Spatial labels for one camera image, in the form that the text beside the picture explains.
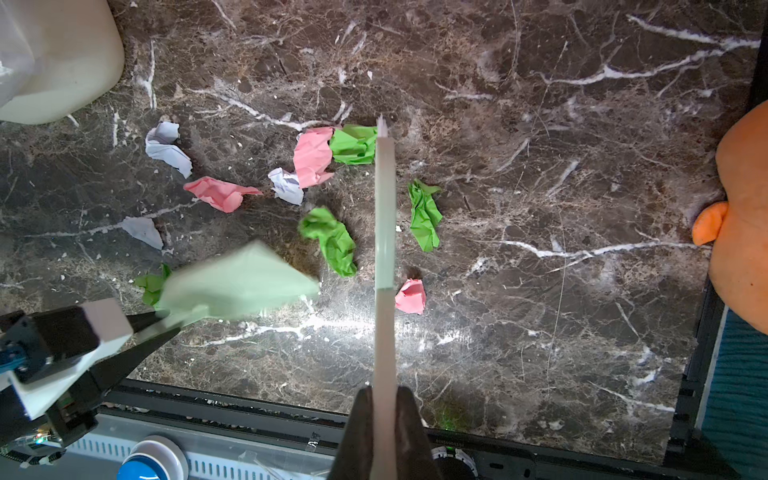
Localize green paper scrap centre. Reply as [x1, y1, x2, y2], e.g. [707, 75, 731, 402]
[298, 207, 357, 278]

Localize green paper scrap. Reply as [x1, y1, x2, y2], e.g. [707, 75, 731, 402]
[298, 207, 357, 278]
[329, 125, 378, 165]
[134, 263, 172, 306]
[408, 179, 443, 252]

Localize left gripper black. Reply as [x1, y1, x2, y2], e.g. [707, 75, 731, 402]
[1, 312, 181, 447]

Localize light green dustpan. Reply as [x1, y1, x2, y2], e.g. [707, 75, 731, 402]
[137, 241, 320, 342]

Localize small white paper scrap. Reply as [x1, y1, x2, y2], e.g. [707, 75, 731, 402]
[268, 168, 304, 206]

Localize white paper scrap lower left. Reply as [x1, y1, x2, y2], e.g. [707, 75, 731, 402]
[120, 217, 164, 250]

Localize green paper scrap right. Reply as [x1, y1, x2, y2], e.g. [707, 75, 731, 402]
[408, 179, 443, 252]

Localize green paper scrap lower left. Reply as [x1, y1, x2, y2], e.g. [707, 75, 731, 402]
[134, 263, 172, 306]

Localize blue round button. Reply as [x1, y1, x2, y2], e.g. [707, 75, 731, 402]
[117, 435, 189, 480]

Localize white slotted cable duct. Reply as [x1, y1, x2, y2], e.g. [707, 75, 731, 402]
[67, 433, 333, 479]

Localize pink paper scrap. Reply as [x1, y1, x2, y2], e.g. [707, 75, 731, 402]
[183, 176, 262, 213]
[395, 279, 426, 315]
[293, 127, 334, 189]

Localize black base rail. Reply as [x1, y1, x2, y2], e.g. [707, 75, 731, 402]
[104, 380, 739, 479]

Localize pink paper scrap lower right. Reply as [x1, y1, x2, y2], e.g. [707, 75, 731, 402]
[395, 279, 426, 315]

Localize orange plush toy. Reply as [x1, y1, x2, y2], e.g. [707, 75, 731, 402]
[692, 102, 767, 334]

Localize beige trash bin with liner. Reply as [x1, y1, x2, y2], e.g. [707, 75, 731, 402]
[1, 0, 124, 125]

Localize pink paper scrap middle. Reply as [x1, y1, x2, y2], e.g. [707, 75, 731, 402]
[183, 176, 262, 213]

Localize white paper scrap upper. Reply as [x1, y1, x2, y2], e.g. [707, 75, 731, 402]
[145, 121, 193, 179]

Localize green paper scrap upper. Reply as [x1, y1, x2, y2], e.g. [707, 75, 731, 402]
[329, 125, 378, 165]

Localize pink paper scrap upper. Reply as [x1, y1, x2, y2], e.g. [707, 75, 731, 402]
[293, 127, 334, 189]

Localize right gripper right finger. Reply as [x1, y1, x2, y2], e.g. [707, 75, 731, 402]
[395, 386, 442, 480]

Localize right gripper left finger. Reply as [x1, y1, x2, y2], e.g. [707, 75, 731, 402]
[327, 386, 373, 480]

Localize light green hand brush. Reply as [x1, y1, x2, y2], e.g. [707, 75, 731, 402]
[370, 116, 397, 479]

